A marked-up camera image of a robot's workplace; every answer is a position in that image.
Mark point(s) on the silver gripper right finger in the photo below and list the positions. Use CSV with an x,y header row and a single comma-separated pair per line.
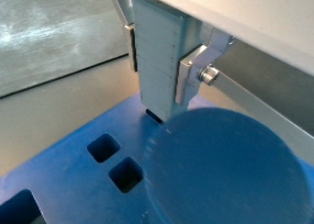
x,y
195,66

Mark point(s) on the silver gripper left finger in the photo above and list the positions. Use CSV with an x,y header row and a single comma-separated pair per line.
x,y
123,8

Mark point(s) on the light blue rectangle block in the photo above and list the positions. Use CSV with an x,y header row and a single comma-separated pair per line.
x,y
167,34

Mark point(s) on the blue shape sorter board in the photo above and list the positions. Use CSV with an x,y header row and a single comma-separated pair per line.
x,y
87,179

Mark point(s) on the dark blue cylinder peg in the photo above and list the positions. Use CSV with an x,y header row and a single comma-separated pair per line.
x,y
219,169

